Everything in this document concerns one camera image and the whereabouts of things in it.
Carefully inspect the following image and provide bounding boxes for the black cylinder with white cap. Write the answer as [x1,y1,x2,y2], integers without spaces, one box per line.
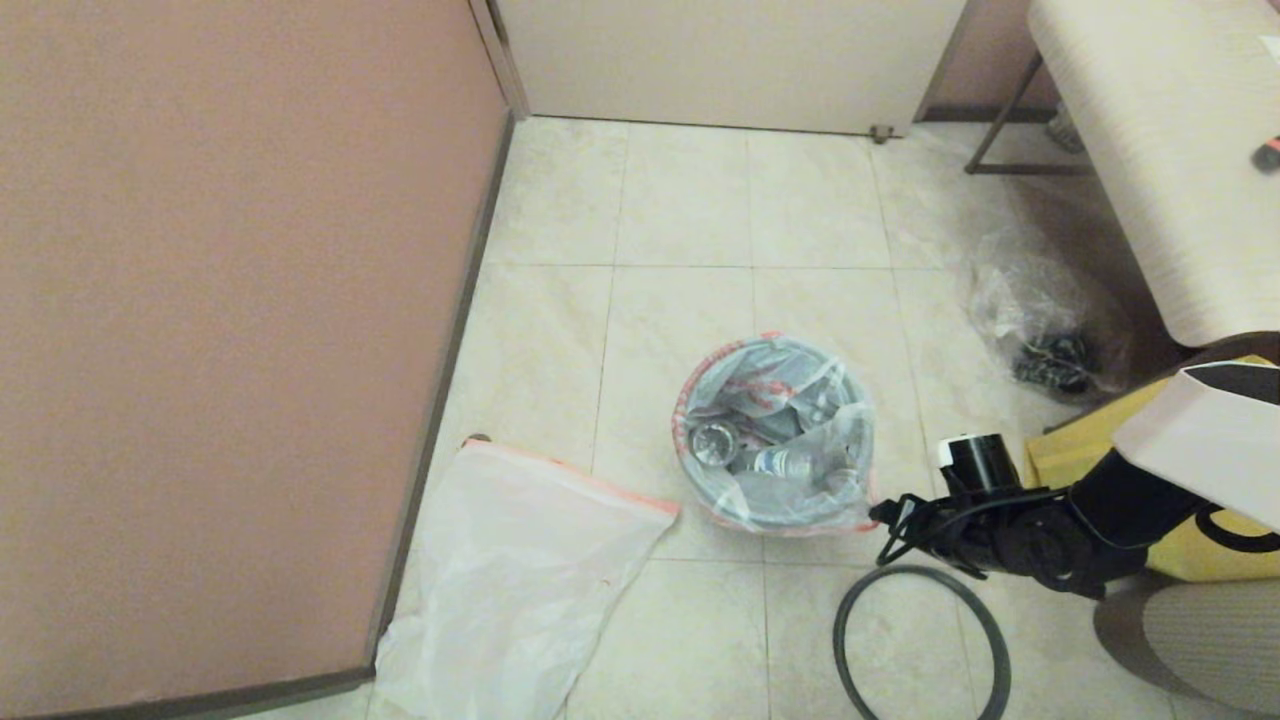
[937,433,1023,496]

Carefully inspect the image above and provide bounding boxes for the empty white drawstring trash bag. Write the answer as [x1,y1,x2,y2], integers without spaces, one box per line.
[375,440,681,720]

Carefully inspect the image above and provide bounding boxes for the beige wood-grain table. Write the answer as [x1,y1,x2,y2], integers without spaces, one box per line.
[1025,0,1280,349]

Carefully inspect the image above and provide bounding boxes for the white drawstring trash bag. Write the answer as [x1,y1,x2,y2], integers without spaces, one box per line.
[672,333,881,538]
[375,440,681,720]

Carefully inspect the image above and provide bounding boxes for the clear crumpled plastic bag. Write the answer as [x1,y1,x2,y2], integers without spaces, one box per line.
[965,240,1131,401]

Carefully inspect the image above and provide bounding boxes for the yellow fabric tote bag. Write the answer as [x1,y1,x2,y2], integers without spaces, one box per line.
[1025,355,1280,583]

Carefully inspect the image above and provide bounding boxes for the dark metal table leg frame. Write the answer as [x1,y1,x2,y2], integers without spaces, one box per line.
[963,55,1091,179]

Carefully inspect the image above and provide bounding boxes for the grey ribbed round seat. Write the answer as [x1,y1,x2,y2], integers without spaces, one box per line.
[1092,582,1280,716]

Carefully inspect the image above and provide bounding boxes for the grey door frame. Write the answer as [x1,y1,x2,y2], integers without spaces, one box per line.
[468,0,531,123]

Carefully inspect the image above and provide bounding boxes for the beige door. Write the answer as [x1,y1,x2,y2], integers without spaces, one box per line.
[495,0,969,139]

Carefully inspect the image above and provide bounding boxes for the grey bin rim ring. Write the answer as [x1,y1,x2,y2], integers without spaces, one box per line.
[835,565,1011,720]

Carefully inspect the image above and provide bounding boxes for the clear plastic water bottle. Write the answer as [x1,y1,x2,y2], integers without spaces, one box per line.
[745,445,841,481]

